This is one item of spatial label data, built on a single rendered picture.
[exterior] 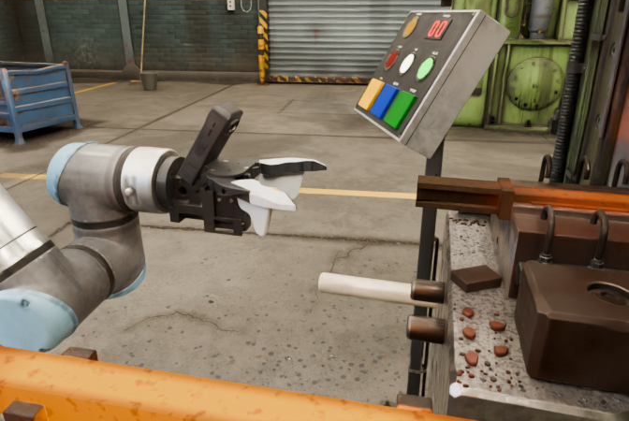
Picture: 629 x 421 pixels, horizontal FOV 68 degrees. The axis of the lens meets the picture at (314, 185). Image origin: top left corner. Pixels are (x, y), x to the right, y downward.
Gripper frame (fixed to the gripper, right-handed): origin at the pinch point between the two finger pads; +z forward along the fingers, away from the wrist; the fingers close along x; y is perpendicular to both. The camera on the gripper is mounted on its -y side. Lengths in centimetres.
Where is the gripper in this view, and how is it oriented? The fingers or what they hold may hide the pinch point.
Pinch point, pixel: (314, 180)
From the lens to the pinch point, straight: 58.1
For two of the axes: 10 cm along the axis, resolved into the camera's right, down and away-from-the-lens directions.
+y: 0.0, 9.4, 3.4
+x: -2.5, 3.3, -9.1
